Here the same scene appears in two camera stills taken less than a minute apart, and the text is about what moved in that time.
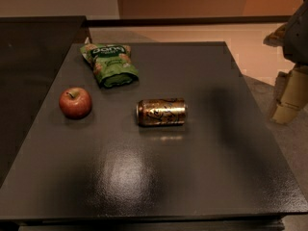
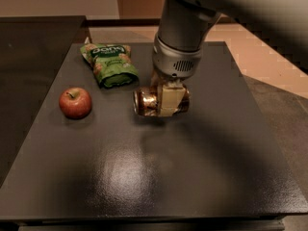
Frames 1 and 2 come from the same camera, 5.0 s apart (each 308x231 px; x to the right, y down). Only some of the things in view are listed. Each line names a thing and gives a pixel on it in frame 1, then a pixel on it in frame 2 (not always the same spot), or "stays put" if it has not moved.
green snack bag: x=112 y=64 stays put
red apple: x=75 y=103 stays put
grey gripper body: x=297 y=38 -> x=174 y=63
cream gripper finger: x=275 y=38 -> x=157 y=80
